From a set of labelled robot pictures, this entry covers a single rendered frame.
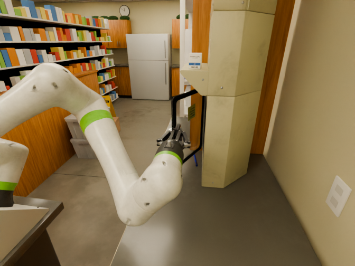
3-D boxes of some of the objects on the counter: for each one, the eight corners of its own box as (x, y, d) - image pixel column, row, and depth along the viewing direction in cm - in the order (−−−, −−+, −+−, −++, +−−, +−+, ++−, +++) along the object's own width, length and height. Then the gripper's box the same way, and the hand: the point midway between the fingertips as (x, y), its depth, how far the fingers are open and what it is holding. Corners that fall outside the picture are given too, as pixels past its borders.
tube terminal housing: (241, 156, 127) (262, 19, 95) (252, 190, 98) (289, 9, 66) (202, 154, 130) (209, 20, 98) (201, 186, 101) (213, 10, 68)
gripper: (190, 145, 64) (193, 119, 85) (150, 142, 65) (164, 117, 86) (189, 164, 67) (193, 134, 88) (151, 162, 68) (164, 133, 90)
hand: (177, 129), depth 84 cm, fingers closed
